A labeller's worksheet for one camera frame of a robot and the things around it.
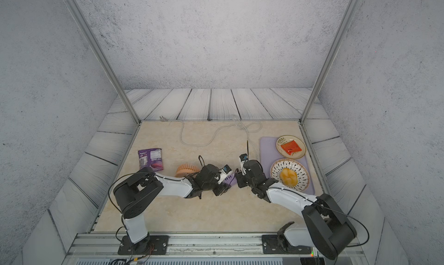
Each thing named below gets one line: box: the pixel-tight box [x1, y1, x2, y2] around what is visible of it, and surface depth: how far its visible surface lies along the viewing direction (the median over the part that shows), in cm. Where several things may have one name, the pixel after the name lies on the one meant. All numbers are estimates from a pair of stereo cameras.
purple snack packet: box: [137, 148, 164, 172], surface depth 101 cm
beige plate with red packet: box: [275, 134, 307, 160], surface depth 107 cm
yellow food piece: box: [279, 167, 298, 187], surface depth 92 cm
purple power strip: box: [223, 173, 238, 187], surface depth 85 cm
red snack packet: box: [280, 140, 303, 156], surface depth 107 cm
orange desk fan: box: [175, 163, 201, 178], surface depth 84 cm
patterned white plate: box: [269, 158, 310, 191], surface depth 97 cm
